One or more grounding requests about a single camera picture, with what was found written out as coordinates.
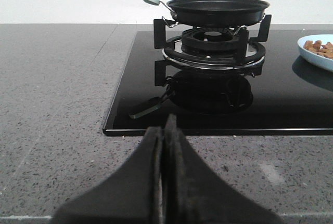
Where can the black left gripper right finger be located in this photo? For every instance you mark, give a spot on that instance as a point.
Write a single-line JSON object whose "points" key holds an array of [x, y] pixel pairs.
{"points": [[193, 193]]}

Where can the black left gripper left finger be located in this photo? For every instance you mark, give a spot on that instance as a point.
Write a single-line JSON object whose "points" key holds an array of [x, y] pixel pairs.
{"points": [[129, 195]]}

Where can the black frying pan green handle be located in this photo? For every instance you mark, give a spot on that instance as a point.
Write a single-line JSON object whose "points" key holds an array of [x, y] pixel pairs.
{"points": [[215, 13]]}

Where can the light blue plate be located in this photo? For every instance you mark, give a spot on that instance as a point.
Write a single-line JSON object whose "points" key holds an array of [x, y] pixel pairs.
{"points": [[315, 59]]}

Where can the pile of brown meat pieces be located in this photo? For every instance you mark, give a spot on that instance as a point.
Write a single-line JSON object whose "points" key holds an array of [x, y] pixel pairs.
{"points": [[318, 48]]}

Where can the black glass cooktop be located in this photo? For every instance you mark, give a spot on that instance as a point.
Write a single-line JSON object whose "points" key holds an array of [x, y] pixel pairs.
{"points": [[288, 96]]}

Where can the left black gas burner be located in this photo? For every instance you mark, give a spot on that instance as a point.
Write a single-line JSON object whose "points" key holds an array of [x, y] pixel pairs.
{"points": [[209, 40]]}

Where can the left black pan support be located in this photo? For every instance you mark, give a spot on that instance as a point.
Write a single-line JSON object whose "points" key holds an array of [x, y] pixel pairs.
{"points": [[250, 52]]}

